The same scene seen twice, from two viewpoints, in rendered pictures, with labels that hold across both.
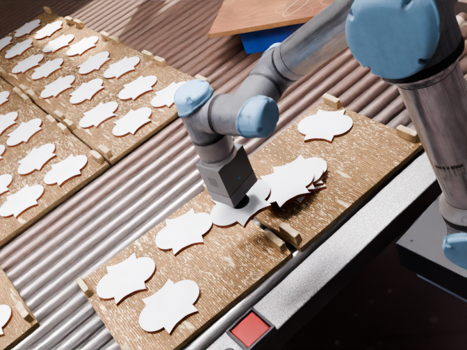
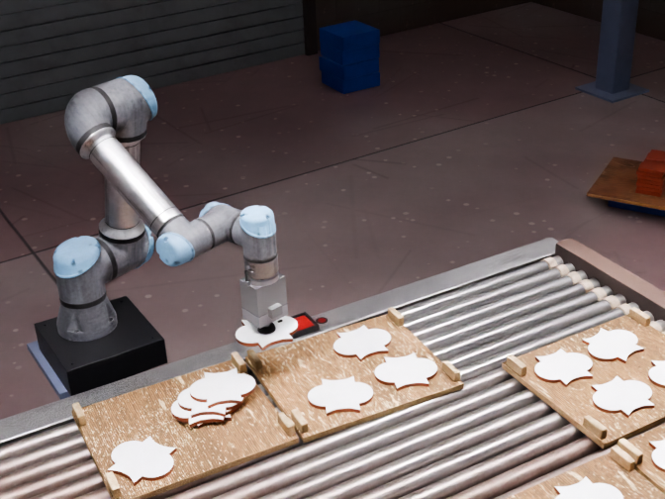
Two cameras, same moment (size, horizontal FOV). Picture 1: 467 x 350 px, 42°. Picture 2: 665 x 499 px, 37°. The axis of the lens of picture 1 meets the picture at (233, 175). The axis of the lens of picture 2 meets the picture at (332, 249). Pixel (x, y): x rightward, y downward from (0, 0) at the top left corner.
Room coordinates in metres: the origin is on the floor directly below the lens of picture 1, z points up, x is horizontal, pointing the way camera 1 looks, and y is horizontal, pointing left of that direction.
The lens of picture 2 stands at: (2.93, 0.02, 2.33)
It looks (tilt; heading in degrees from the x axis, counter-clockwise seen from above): 29 degrees down; 175
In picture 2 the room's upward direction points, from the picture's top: 3 degrees counter-clockwise
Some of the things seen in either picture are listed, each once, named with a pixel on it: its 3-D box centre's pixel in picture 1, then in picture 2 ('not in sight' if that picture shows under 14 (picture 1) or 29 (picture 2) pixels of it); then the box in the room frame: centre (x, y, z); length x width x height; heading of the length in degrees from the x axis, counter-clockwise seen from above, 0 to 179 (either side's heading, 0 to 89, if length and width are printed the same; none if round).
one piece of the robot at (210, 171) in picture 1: (223, 169); (265, 297); (1.00, 0.01, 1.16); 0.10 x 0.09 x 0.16; 36
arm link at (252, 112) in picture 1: (248, 110); (221, 225); (0.93, -0.07, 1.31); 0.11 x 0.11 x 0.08; 45
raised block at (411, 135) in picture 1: (408, 134); (79, 414); (1.09, -0.43, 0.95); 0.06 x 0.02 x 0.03; 22
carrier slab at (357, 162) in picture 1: (315, 167); (182, 426); (1.14, -0.20, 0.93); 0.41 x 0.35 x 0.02; 112
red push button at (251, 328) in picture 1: (251, 330); (299, 325); (0.77, 0.09, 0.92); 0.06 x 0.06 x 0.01; 23
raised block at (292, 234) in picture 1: (290, 232); (238, 362); (0.95, -0.06, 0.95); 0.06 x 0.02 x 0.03; 22
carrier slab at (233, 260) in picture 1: (180, 271); (351, 372); (1.00, 0.20, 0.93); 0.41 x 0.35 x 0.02; 110
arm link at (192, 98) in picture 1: (201, 112); (257, 233); (0.98, 0.01, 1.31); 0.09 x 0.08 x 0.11; 45
